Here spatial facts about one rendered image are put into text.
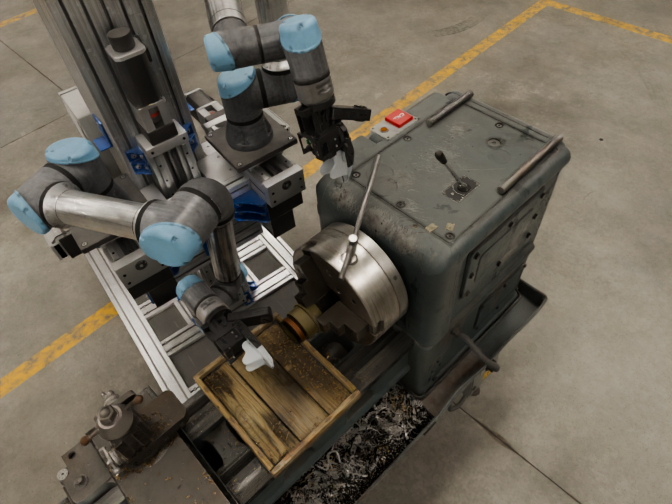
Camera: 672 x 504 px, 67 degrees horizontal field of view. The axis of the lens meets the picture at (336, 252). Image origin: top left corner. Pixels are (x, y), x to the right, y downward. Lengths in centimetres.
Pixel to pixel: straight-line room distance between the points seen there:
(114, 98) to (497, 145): 108
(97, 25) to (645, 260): 269
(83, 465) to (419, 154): 118
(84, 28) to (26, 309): 196
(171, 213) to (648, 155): 314
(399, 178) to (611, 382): 159
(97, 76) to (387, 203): 86
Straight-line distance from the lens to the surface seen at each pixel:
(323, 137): 105
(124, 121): 165
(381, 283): 121
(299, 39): 100
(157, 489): 133
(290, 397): 142
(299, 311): 126
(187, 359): 235
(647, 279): 302
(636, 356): 273
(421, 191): 132
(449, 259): 119
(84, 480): 148
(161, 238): 110
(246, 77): 154
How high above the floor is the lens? 217
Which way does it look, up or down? 51 degrees down
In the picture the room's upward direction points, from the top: 6 degrees counter-clockwise
